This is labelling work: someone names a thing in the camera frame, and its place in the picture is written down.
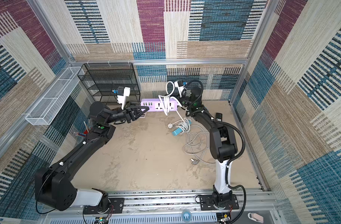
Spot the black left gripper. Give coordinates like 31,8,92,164
105,102,149,127

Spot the purple power strip with cord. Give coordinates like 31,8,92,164
140,81,192,129

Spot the black power strip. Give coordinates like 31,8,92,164
216,113,223,122

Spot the white power strip cord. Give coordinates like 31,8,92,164
182,124,216,165

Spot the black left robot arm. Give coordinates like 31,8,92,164
34,101,149,213

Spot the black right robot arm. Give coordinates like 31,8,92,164
179,87,238,209

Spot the teal power strip with cord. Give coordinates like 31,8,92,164
172,119,192,136

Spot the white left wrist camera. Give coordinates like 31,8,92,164
112,86,130,109

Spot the black wire mesh shelf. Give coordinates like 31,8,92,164
77,63,141,105

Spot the black corrugated cable conduit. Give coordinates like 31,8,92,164
184,79,247,224

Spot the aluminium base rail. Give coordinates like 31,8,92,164
38,189,286,224

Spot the white wire mesh basket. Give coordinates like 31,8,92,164
26,67,81,126

